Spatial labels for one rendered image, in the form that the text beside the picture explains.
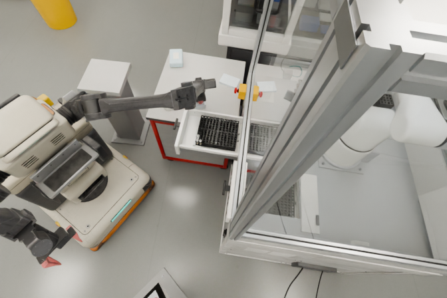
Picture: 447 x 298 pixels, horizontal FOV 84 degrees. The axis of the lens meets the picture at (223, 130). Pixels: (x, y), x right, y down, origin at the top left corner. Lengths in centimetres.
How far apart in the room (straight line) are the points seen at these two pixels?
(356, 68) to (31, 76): 326
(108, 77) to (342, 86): 177
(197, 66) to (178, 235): 130
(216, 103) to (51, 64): 218
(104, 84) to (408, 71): 178
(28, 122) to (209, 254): 152
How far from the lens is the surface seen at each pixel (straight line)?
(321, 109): 25
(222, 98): 169
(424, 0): 33
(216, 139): 136
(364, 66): 21
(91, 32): 359
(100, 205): 200
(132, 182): 199
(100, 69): 198
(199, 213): 214
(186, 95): 97
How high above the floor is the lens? 210
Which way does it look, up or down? 60 degrees down
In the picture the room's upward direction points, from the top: 8 degrees clockwise
